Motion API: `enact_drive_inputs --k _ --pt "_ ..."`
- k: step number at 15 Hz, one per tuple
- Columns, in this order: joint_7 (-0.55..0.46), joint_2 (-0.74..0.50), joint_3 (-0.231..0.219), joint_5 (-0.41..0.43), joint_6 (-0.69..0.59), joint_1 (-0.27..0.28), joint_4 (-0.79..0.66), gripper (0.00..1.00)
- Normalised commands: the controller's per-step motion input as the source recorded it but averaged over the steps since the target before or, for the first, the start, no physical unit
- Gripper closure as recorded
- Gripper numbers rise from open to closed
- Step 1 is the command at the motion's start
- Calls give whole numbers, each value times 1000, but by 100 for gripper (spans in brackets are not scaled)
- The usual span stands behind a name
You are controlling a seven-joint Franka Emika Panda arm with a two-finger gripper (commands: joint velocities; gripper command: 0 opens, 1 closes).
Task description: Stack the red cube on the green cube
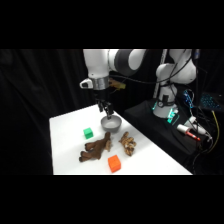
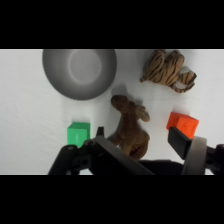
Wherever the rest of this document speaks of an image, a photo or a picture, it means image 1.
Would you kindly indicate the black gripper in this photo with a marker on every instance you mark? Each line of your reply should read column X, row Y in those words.
column 100, row 95

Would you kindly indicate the red cube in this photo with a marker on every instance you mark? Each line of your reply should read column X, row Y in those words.
column 114, row 164

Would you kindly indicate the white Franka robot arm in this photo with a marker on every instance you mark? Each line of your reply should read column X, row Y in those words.
column 98, row 63

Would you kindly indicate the green cube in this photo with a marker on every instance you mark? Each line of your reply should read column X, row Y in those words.
column 88, row 133

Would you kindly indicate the grey metal bowl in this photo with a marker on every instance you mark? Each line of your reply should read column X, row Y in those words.
column 111, row 125

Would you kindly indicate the dark brown plush toy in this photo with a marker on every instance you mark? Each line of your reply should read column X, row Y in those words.
column 96, row 146

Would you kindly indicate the white table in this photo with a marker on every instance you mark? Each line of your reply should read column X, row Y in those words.
column 73, row 156

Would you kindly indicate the black curtain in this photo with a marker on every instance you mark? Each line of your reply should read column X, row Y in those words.
column 40, row 100

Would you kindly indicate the small green light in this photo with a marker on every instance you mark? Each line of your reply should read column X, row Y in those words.
column 173, row 115

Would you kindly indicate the white and red device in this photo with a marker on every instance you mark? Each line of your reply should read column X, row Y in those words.
column 187, row 131

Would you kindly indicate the blue lit keyboard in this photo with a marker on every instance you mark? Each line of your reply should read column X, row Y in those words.
column 210, row 101

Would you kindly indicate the tan camera mount piece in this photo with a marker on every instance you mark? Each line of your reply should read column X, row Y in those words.
column 117, row 84

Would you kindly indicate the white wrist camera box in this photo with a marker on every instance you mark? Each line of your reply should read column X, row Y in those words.
column 85, row 83

